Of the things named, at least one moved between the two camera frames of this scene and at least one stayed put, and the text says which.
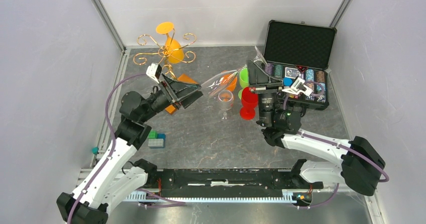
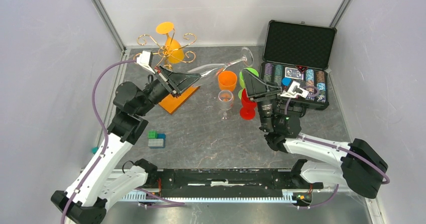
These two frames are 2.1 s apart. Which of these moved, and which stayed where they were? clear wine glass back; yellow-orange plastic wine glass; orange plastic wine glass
Moved: clear wine glass back
Stayed: orange plastic wine glass; yellow-orange plastic wine glass
